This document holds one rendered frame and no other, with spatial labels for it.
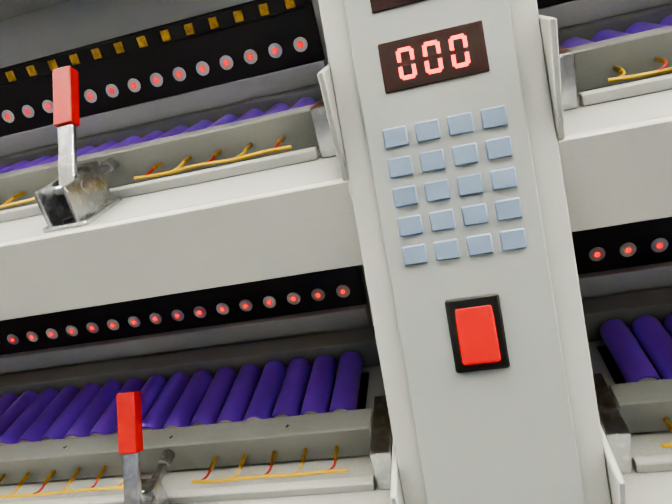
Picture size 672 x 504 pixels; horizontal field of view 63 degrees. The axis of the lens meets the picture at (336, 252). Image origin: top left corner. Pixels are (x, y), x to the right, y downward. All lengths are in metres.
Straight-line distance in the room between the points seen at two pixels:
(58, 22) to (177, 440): 0.39
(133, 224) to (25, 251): 0.07
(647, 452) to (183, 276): 0.27
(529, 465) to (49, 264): 0.27
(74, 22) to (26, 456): 0.37
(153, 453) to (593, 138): 0.32
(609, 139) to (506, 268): 0.07
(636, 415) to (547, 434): 0.09
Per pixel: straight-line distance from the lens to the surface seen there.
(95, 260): 0.32
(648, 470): 0.35
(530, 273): 0.26
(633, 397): 0.36
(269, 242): 0.28
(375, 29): 0.27
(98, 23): 0.58
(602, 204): 0.28
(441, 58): 0.26
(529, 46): 0.27
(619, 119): 0.28
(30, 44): 0.61
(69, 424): 0.49
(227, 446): 0.38
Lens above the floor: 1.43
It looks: 3 degrees down
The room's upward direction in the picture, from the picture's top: 10 degrees counter-clockwise
